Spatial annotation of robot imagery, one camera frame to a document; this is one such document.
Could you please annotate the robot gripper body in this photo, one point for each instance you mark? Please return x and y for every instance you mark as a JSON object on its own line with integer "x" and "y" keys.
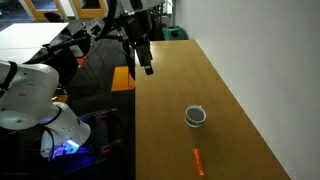
{"x": 143, "y": 55}

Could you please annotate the orange marker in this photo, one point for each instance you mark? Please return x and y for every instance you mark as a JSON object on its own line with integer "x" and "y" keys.
{"x": 198, "y": 161}

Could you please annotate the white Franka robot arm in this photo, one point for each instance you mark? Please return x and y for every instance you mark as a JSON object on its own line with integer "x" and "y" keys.
{"x": 30, "y": 93}

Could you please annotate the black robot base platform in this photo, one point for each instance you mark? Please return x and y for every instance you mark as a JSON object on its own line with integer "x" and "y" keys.
{"x": 100, "y": 133}

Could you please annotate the white mug with dark inside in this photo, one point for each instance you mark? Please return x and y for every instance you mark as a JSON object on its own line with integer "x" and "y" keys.
{"x": 191, "y": 122}

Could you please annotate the green potted plant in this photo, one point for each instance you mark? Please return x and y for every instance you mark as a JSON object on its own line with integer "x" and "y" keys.
{"x": 158, "y": 23}

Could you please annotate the green plastic crate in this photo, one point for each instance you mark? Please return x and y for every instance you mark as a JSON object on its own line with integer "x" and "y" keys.
{"x": 173, "y": 33}

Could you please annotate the red clamp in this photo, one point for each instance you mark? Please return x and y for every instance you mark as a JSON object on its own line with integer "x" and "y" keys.
{"x": 106, "y": 149}
{"x": 104, "y": 115}

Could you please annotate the black chair with metal legs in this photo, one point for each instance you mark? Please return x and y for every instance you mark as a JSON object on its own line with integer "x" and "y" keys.
{"x": 71, "y": 60}

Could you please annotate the small black chair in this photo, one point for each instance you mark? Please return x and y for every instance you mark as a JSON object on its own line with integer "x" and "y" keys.
{"x": 53, "y": 17}

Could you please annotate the large white table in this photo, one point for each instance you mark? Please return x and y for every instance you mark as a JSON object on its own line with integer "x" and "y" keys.
{"x": 30, "y": 35}

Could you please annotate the small white table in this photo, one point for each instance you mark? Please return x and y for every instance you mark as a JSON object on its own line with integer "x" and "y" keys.
{"x": 16, "y": 55}

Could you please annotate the narrow orange door frame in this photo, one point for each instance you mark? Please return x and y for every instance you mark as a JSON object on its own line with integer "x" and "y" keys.
{"x": 77, "y": 10}

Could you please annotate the wide orange door frame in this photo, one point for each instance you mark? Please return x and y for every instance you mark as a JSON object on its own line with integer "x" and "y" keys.
{"x": 28, "y": 10}

